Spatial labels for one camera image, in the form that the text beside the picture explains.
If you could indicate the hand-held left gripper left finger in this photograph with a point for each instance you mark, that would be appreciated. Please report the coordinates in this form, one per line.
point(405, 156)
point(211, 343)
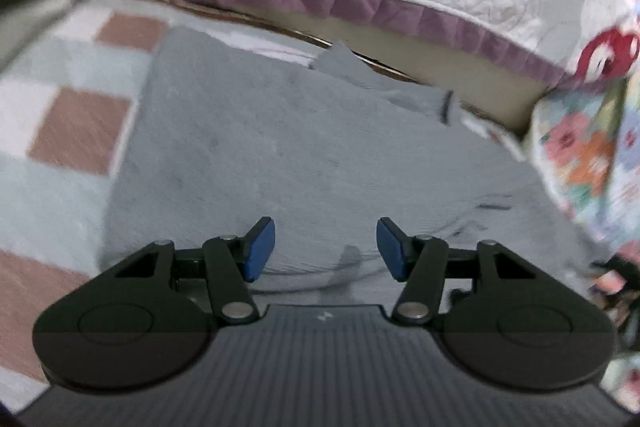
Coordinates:
point(260, 249)

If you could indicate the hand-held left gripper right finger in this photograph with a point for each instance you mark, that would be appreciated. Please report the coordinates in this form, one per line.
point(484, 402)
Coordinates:
point(392, 249)

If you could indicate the grey knit sweater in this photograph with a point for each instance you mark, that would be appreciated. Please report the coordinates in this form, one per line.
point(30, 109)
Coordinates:
point(250, 147)

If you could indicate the floral cloth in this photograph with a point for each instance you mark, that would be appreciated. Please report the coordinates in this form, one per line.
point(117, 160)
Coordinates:
point(580, 157)

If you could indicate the checkered dog-print rug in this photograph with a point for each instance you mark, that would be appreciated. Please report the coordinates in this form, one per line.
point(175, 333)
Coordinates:
point(50, 72)

